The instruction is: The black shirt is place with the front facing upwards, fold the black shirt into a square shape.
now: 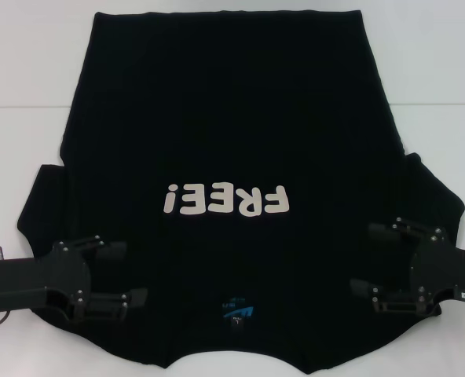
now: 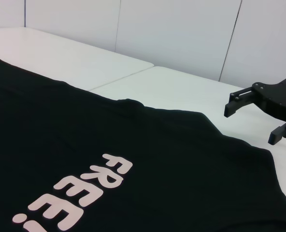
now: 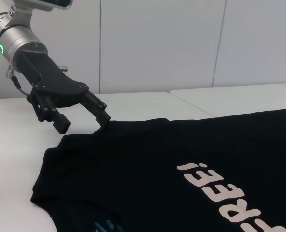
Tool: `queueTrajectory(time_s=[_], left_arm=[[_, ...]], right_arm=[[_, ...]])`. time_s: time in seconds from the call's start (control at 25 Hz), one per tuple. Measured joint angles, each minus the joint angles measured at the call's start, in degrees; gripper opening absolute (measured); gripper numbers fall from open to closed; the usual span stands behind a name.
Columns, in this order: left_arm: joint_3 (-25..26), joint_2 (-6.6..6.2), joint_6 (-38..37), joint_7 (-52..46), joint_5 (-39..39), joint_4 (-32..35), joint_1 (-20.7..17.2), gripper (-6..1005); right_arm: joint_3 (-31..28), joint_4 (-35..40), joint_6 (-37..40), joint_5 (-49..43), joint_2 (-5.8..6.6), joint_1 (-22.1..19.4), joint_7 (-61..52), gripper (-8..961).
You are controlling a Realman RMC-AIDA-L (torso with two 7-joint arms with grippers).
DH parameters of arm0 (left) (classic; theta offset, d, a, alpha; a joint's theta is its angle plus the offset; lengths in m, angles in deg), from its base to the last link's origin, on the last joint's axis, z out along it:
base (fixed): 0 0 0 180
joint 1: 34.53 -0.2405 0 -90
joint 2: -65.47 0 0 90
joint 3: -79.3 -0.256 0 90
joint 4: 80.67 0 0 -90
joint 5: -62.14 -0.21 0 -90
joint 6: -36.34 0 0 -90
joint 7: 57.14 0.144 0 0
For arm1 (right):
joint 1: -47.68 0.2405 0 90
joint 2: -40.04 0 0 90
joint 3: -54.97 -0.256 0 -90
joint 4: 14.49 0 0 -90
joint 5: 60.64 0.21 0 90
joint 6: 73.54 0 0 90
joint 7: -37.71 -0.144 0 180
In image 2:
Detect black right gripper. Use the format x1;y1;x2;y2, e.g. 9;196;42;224
224;69;286;146

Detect black shirt with FREE print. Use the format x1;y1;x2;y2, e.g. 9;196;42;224
0;57;286;232

